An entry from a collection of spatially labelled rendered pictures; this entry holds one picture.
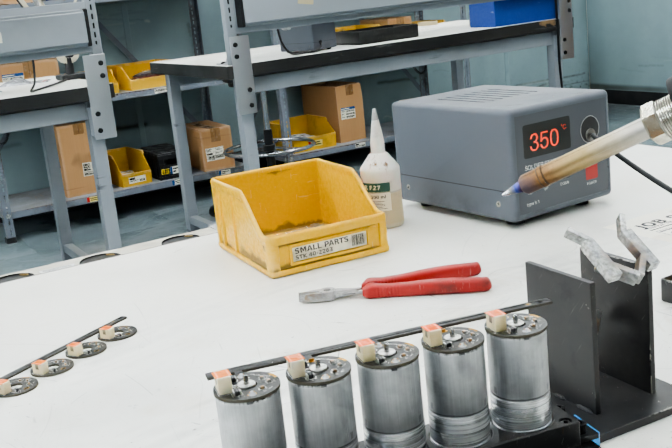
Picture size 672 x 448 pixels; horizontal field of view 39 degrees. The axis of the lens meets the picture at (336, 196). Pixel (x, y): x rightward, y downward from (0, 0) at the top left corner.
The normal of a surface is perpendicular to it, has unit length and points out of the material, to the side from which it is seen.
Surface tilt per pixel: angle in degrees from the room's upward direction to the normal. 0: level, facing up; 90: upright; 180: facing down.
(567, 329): 90
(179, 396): 0
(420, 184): 90
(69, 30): 90
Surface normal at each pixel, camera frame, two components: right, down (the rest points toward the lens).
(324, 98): -0.82, 0.24
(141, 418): -0.11, -0.97
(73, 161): 0.54, 0.12
